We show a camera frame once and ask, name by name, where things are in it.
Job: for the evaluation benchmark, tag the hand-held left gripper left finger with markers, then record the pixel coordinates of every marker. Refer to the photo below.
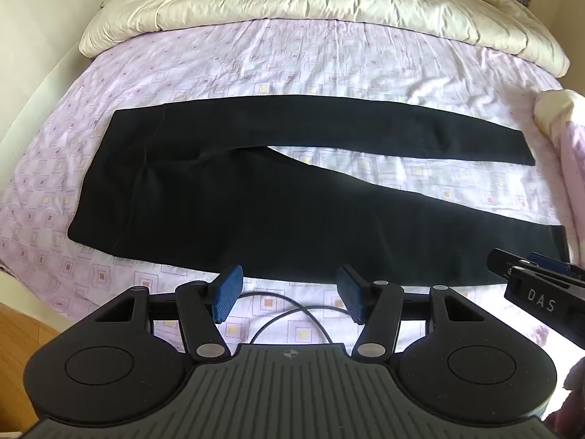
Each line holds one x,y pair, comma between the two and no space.
227,290

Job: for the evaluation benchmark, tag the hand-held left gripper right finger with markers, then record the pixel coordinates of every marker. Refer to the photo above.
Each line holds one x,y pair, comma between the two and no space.
351,290

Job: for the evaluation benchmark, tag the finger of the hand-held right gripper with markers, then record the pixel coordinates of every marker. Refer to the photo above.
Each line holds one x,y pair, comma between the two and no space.
507,261

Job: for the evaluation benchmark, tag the black pants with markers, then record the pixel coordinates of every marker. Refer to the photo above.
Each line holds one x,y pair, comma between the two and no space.
228,201

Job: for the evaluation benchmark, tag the person's right forearm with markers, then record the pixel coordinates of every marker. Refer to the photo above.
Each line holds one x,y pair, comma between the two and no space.
576,377

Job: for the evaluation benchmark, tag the cream and pink pillow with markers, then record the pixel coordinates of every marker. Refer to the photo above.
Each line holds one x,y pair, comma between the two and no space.
564,119

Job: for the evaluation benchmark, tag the purple patterned bed sheet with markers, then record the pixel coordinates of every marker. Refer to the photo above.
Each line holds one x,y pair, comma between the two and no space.
274,64

